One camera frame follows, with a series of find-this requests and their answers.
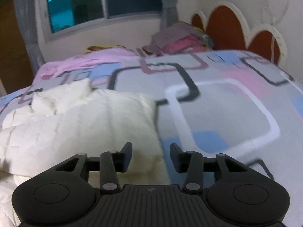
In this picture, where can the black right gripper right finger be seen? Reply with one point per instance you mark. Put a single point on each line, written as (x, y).
(189, 162)

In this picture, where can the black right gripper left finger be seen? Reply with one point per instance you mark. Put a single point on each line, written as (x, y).
(111, 163)

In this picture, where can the white puffy down jacket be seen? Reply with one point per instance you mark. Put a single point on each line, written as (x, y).
(72, 119)

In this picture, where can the stack of folded clothes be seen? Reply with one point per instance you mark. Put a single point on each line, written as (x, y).
(179, 38)

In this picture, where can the patterned grey blue pink bedspread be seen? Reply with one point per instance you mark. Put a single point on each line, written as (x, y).
(240, 111)

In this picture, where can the pink blanket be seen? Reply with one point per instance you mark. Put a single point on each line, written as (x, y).
(84, 61)

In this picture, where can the yellow patterned pillow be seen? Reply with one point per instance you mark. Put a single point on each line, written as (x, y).
(102, 47)

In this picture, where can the brown wooden door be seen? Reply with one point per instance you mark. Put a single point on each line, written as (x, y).
(16, 71)

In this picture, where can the red white scalloped headboard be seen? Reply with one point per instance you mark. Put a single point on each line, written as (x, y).
(228, 29)

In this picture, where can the grey left curtain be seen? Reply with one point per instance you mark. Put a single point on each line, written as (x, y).
(25, 15)

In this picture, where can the window with grey frame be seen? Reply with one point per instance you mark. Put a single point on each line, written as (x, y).
(62, 18)

